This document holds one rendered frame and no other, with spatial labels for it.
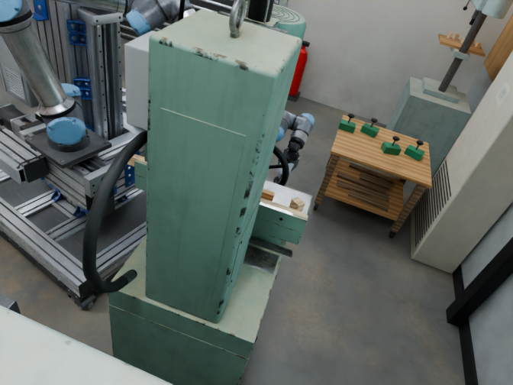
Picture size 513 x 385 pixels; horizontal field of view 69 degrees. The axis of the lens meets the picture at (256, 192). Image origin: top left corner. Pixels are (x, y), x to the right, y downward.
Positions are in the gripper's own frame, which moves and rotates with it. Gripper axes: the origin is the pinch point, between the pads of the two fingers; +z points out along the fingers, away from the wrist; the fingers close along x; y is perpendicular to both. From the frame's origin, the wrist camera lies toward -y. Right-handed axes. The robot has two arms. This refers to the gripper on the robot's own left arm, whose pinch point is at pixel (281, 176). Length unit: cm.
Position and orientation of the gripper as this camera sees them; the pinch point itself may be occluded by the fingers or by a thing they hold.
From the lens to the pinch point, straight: 166.8
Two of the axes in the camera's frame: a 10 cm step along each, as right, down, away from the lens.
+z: -4.0, 8.4, -3.7
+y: -0.5, 3.8, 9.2
